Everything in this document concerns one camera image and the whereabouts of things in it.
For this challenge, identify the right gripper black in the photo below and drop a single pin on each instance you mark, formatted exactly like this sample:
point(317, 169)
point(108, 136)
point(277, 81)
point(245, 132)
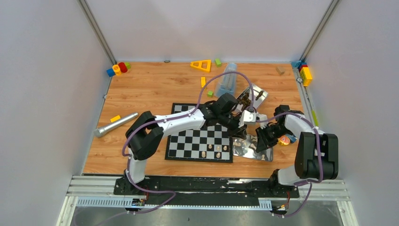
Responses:
point(263, 142)

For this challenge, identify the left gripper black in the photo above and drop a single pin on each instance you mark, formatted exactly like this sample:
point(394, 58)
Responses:
point(235, 125)

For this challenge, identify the folding chess board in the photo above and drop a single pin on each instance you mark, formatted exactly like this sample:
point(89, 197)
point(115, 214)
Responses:
point(187, 145)

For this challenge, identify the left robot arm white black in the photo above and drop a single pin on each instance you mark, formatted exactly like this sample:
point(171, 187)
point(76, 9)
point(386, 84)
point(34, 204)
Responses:
point(145, 134)

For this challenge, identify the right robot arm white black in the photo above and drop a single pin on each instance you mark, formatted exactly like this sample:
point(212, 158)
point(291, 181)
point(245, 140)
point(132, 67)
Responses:
point(316, 158)

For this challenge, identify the tin lid with light pieces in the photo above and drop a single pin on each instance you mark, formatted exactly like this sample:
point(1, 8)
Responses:
point(246, 148)

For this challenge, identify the tin box with dark pieces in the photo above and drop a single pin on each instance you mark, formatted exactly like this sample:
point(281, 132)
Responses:
point(254, 95)

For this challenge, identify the toy car red blue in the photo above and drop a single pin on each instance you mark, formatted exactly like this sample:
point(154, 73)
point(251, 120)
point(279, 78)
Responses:
point(287, 139)

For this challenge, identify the bubble-wrapped blue metronome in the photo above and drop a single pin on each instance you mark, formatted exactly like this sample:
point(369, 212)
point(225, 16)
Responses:
point(227, 83)

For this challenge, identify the yellow curved block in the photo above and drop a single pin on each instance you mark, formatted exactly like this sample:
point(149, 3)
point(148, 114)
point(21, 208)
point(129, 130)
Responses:
point(203, 82)

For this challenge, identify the brown wooden block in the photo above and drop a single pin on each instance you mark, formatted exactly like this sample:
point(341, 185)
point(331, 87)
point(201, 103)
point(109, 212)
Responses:
point(280, 70)

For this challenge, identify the green cube back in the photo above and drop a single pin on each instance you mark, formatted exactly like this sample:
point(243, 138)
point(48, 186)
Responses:
point(218, 62)

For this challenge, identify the stacked coloured bricks right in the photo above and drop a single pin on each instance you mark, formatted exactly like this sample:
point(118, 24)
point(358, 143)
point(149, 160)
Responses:
point(304, 72)

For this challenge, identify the yellow triangle block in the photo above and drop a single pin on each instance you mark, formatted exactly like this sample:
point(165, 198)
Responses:
point(202, 65)

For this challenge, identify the small yellow block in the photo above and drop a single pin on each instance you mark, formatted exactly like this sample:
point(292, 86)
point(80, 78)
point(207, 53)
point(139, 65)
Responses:
point(115, 118)

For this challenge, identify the coloured blocks left corner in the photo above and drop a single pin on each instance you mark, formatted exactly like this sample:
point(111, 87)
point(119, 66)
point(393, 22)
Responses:
point(118, 69)

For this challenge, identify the silver metal cylinder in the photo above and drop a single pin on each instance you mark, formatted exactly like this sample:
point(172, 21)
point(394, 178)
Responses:
point(102, 131)

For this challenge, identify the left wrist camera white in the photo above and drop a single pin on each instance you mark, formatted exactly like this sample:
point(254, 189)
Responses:
point(247, 118)

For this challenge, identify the aluminium frame rail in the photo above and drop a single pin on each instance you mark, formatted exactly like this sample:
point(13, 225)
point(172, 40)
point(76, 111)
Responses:
point(97, 191)

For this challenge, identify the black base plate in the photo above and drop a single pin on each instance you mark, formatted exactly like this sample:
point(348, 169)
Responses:
point(205, 191)

